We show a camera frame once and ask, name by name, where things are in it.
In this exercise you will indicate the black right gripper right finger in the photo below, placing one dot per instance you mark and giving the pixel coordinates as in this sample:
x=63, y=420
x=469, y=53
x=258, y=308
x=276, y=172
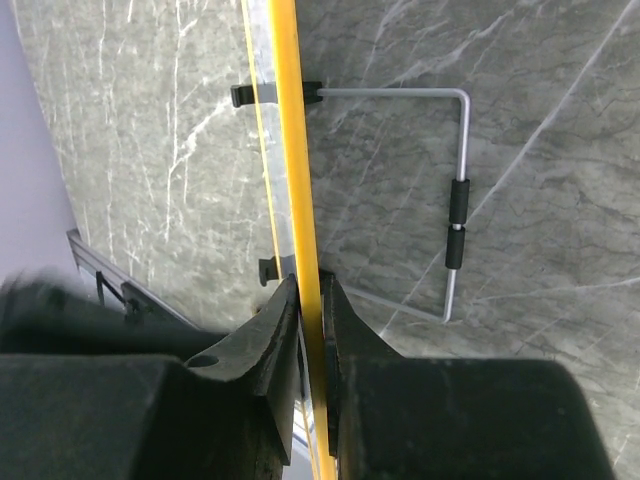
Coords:
x=450, y=415

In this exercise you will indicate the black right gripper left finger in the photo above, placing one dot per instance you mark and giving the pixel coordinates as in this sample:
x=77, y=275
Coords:
x=89, y=392

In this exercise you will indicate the yellow-framed whiteboard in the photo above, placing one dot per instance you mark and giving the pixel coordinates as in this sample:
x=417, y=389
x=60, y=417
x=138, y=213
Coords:
x=280, y=96

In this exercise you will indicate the aluminium mounting rail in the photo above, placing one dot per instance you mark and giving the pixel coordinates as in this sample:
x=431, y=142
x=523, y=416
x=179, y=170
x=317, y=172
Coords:
x=113, y=286

